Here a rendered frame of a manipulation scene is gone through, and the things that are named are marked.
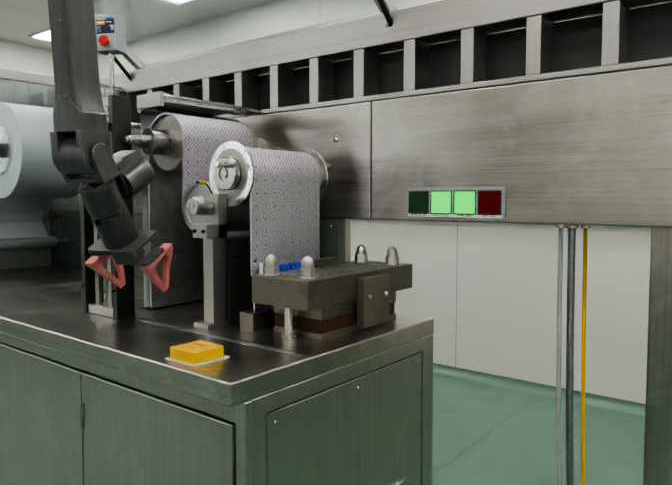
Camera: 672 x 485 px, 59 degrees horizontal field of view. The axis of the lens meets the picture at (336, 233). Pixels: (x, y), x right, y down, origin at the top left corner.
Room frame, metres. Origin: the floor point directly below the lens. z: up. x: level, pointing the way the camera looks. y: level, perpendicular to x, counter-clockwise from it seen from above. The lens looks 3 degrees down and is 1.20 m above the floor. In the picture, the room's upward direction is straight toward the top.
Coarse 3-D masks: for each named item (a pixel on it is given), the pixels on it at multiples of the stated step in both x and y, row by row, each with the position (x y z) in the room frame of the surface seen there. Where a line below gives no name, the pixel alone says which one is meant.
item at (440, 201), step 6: (432, 192) 1.40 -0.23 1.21; (438, 192) 1.39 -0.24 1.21; (444, 192) 1.38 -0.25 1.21; (450, 192) 1.38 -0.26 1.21; (432, 198) 1.40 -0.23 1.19; (438, 198) 1.39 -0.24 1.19; (444, 198) 1.38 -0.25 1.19; (450, 198) 1.38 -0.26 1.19; (432, 204) 1.40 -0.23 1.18; (438, 204) 1.39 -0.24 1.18; (444, 204) 1.38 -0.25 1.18; (450, 204) 1.38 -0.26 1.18; (432, 210) 1.40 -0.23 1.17; (438, 210) 1.39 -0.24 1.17; (444, 210) 1.38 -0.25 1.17; (450, 210) 1.38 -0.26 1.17
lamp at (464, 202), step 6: (456, 192) 1.37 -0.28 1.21; (462, 192) 1.36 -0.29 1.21; (468, 192) 1.35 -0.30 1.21; (474, 192) 1.34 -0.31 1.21; (456, 198) 1.37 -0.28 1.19; (462, 198) 1.36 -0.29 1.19; (468, 198) 1.35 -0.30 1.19; (474, 198) 1.34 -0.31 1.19; (456, 204) 1.37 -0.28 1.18; (462, 204) 1.36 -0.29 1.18; (468, 204) 1.35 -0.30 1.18; (474, 204) 1.34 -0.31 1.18; (456, 210) 1.37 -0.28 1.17; (462, 210) 1.36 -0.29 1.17; (468, 210) 1.35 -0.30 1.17; (474, 210) 1.34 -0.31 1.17
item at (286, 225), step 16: (256, 208) 1.34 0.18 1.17; (272, 208) 1.38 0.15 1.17; (288, 208) 1.42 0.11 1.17; (304, 208) 1.46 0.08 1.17; (256, 224) 1.33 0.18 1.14; (272, 224) 1.37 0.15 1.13; (288, 224) 1.42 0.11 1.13; (304, 224) 1.46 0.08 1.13; (256, 240) 1.33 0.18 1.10; (272, 240) 1.37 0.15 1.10; (288, 240) 1.42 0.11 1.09; (304, 240) 1.46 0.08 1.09; (256, 256) 1.33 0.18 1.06; (288, 256) 1.42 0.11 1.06; (304, 256) 1.46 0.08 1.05; (256, 272) 1.33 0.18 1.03
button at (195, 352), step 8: (184, 344) 1.09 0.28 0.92; (192, 344) 1.09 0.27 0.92; (200, 344) 1.09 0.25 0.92; (208, 344) 1.09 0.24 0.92; (216, 344) 1.09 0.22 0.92; (176, 352) 1.06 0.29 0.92; (184, 352) 1.05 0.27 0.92; (192, 352) 1.04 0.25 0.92; (200, 352) 1.04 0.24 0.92; (208, 352) 1.06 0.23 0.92; (216, 352) 1.07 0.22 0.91; (184, 360) 1.05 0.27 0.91; (192, 360) 1.03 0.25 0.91; (200, 360) 1.04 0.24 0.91; (208, 360) 1.06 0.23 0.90
